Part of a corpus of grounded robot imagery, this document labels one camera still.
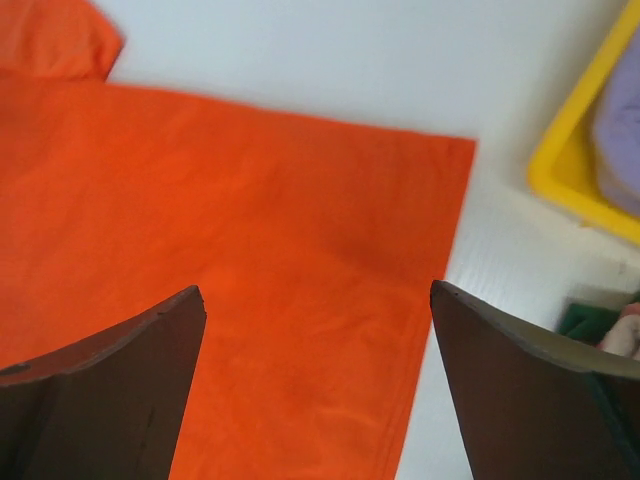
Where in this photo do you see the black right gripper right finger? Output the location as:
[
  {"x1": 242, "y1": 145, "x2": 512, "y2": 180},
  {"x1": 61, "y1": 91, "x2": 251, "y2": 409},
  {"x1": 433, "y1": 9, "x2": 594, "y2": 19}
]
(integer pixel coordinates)
[{"x1": 430, "y1": 281, "x2": 639, "y2": 479}]

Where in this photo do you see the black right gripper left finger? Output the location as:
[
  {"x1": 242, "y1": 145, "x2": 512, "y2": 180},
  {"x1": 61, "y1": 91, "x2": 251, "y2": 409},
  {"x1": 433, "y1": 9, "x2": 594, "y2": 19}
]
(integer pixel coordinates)
[{"x1": 1, "y1": 286, "x2": 206, "y2": 479}]

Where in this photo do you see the orange t shirt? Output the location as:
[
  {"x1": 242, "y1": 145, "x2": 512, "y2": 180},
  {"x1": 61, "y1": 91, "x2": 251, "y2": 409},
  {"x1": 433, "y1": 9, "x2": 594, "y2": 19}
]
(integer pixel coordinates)
[{"x1": 1, "y1": 1, "x2": 475, "y2": 479}]

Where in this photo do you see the green folded t shirt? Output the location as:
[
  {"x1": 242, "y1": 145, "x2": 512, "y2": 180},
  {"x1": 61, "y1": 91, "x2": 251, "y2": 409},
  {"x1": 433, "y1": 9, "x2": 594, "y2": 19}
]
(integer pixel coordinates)
[{"x1": 557, "y1": 303, "x2": 621, "y2": 348}]

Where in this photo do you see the beige folded t shirt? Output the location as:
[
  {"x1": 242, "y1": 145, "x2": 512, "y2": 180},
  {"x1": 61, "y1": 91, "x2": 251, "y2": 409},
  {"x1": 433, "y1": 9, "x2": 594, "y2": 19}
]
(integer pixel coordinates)
[{"x1": 598, "y1": 302, "x2": 640, "y2": 361}]

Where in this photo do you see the yellow plastic bin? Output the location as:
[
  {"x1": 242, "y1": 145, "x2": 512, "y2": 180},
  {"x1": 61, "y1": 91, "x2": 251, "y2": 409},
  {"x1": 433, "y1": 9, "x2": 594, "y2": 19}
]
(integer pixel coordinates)
[{"x1": 528, "y1": 1, "x2": 639, "y2": 244}]

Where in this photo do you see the purple t shirt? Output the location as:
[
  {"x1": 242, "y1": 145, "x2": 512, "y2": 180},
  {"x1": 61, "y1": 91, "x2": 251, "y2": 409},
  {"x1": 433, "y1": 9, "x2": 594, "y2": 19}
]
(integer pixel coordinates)
[{"x1": 591, "y1": 34, "x2": 639, "y2": 217}]

